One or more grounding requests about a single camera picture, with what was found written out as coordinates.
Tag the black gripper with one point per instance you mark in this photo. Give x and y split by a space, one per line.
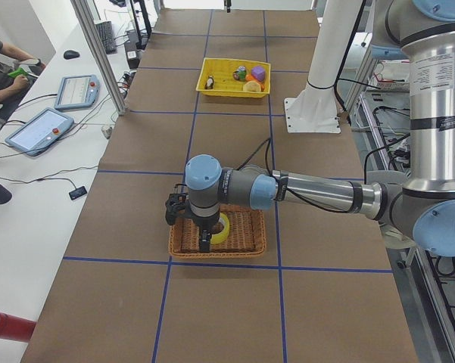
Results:
205 223

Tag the small black device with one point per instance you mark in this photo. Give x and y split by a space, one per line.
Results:
77 193

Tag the near teach pendant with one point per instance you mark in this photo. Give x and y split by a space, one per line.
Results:
43 130

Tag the seated person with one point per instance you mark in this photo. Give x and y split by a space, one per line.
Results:
12 90

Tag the yellow tape roll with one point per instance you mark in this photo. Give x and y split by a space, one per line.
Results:
221 229

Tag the aluminium frame post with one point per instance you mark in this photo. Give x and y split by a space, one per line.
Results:
84 16

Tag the teach pendant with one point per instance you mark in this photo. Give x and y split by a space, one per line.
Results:
77 92
43 130

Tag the brown wicker basket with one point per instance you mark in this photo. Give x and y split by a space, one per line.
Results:
246 239

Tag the far teach pendant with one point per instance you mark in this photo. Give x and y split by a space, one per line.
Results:
77 92

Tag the red cylinder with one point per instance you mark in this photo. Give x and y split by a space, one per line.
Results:
15 328

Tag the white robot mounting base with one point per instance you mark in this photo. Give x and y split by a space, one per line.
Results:
314 110

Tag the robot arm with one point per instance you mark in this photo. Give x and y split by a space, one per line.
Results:
231 128
408 29

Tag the black computer mouse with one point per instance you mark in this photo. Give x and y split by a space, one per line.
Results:
70 54

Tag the purple foam cube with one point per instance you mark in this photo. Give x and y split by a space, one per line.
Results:
259 73

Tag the toy carrot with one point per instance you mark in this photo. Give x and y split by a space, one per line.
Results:
250 78

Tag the panda figurine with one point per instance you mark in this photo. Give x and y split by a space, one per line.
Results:
209 84

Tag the yellow woven basket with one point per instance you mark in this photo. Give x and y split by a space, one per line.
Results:
221 69

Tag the toy croissant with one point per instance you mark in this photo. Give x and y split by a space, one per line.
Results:
252 86

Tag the black keyboard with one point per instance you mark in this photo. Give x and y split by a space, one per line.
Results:
106 35

